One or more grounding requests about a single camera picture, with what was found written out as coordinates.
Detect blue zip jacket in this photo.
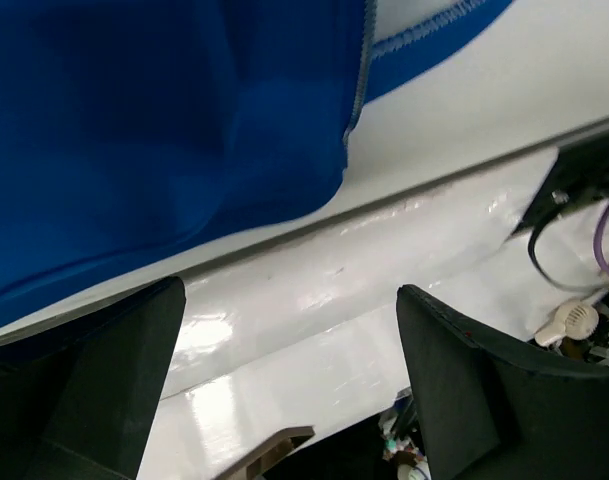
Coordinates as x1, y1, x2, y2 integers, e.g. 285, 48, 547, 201
0, 1, 507, 328

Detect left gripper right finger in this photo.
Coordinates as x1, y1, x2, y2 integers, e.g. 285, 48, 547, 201
396, 285, 609, 480

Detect shiny white tape sheet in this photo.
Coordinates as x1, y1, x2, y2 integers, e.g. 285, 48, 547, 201
139, 149, 560, 479

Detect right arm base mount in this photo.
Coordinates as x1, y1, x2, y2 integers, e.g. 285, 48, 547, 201
513, 131, 609, 235

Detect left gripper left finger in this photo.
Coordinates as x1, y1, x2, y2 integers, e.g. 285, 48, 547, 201
0, 277, 185, 479

